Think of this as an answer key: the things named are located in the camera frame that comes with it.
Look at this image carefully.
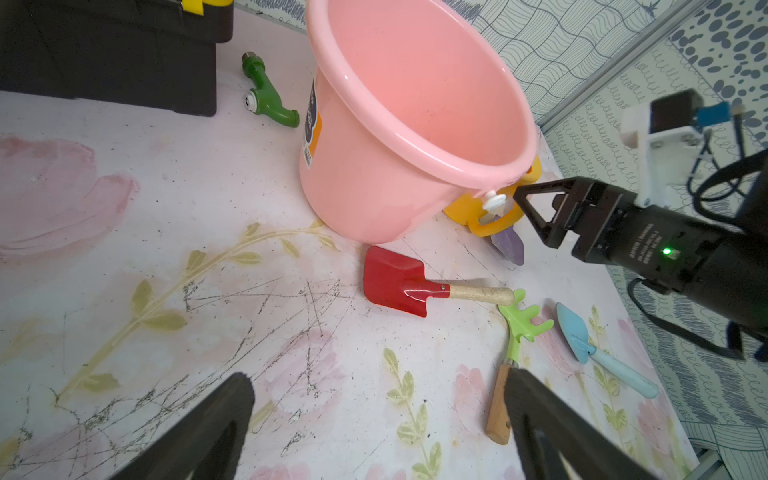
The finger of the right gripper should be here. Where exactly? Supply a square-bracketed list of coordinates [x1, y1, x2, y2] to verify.
[513, 177, 579, 249]

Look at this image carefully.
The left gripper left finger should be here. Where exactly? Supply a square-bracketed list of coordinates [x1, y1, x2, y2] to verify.
[113, 373, 255, 479]

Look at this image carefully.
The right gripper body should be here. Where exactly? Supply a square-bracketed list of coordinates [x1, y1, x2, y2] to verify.
[569, 177, 720, 282]

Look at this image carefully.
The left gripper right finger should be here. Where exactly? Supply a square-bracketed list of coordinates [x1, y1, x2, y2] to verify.
[504, 368, 653, 479]

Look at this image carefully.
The purple shovel pink handle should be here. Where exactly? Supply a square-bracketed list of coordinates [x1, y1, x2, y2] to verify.
[491, 226, 525, 266]

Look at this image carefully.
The yellow watering can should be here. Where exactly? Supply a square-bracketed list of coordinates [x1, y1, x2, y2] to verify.
[443, 157, 542, 237]

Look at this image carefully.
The light blue trowel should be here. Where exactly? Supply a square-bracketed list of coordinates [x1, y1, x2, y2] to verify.
[556, 303, 659, 399]

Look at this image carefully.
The red shovel wooden handle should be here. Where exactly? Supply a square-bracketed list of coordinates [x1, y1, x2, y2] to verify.
[363, 246, 523, 318]

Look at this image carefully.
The pink plastic bucket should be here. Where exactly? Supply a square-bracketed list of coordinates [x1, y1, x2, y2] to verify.
[299, 1, 537, 244]

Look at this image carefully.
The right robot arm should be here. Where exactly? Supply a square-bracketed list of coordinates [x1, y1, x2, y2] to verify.
[513, 151, 767, 331]

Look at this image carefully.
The floral table mat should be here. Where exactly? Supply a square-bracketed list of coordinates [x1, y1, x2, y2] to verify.
[0, 8, 700, 480]

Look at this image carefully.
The green toy hammer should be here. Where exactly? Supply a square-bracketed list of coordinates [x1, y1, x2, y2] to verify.
[242, 52, 300, 128]

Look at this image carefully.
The yellow black toolbox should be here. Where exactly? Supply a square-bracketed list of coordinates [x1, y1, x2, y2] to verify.
[1, 0, 234, 117]

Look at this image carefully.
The green rake wooden handle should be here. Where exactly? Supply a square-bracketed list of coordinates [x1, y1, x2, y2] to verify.
[485, 289, 554, 445]

